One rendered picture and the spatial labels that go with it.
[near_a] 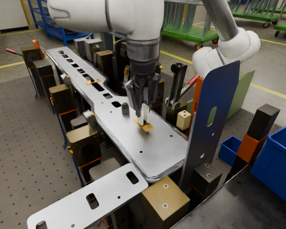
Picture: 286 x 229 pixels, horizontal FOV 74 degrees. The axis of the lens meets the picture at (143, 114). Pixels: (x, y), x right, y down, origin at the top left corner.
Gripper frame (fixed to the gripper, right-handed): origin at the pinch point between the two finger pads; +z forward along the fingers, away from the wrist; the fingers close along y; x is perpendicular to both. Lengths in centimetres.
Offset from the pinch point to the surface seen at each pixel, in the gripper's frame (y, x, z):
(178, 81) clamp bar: -14.4, 1.1, -9.0
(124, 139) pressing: 8.3, 0.7, 6.7
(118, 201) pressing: 21.1, 19.3, 6.7
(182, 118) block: -10.8, 8.5, 1.3
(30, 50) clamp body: 19, -102, 1
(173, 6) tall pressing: -345, -358, 27
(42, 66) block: 18, -76, 4
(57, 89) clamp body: 18.8, -39.5, 2.2
